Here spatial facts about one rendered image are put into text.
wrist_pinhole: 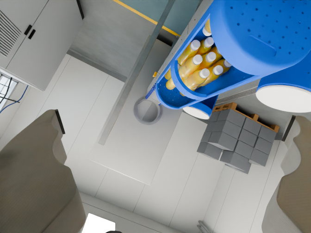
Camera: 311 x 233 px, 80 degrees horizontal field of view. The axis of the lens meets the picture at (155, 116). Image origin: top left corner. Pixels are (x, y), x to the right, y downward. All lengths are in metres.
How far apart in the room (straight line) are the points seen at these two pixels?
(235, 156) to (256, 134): 0.66
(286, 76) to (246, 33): 0.55
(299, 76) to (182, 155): 5.03
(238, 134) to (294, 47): 3.65
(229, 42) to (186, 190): 5.74
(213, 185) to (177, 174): 1.23
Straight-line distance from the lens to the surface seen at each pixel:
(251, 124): 4.39
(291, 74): 1.06
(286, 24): 0.63
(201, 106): 1.82
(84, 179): 5.70
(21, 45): 2.59
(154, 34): 2.10
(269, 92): 1.11
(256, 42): 0.56
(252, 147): 4.41
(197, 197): 6.31
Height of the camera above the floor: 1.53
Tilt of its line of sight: 9 degrees down
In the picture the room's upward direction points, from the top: 155 degrees counter-clockwise
